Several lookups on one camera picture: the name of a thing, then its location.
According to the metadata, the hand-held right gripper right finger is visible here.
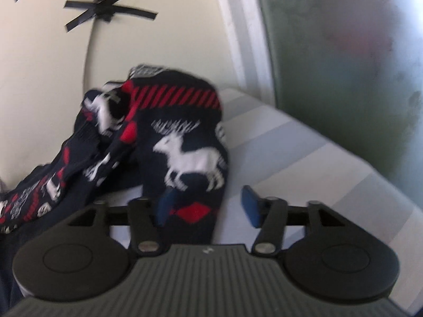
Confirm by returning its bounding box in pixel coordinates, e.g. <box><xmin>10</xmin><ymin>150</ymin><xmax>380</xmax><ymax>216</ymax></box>
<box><xmin>241</xmin><ymin>185</ymin><xmax>359</xmax><ymax>257</ymax></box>

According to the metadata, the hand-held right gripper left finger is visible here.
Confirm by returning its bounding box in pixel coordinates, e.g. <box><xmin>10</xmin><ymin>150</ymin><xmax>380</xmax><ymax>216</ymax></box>
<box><xmin>66</xmin><ymin>188</ymin><xmax>177</xmax><ymax>257</ymax></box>

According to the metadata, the navy red reindeer knit sweater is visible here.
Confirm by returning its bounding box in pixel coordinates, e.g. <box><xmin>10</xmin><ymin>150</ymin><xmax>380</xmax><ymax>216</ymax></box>
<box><xmin>0</xmin><ymin>63</ymin><xmax>229</xmax><ymax>243</ymax></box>

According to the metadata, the blue grey striped bed sheet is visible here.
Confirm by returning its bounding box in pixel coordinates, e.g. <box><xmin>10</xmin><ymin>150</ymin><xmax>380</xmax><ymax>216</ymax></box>
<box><xmin>107</xmin><ymin>87</ymin><xmax>423</xmax><ymax>317</ymax></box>

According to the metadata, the dark cloth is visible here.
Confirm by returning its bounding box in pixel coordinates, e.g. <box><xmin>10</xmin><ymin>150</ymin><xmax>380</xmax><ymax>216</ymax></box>
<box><xmin>0</xmin><ymin>229</ymin><xmax>24</xmax><ymax>316</ymax></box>

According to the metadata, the frosted patterned window glass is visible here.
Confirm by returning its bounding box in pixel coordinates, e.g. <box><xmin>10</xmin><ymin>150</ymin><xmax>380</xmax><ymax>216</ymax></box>
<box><xmin>253</xmin><ymin>0</ymin><xmax>423</xmax><ymax>207</ymax></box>

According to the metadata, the white window frame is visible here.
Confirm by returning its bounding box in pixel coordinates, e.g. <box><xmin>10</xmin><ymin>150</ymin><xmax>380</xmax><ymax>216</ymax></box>
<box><xmin>211</xmin><ymin>0</ymin><xmax>279</xmax><ymax>110</ymax></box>

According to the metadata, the thin grey wall cable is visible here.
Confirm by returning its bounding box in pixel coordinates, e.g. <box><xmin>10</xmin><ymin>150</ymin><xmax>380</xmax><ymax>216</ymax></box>
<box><xmin>82</xmin><ymin>20</ymin><xmax>98</xmax><ymax>98</ymax></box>

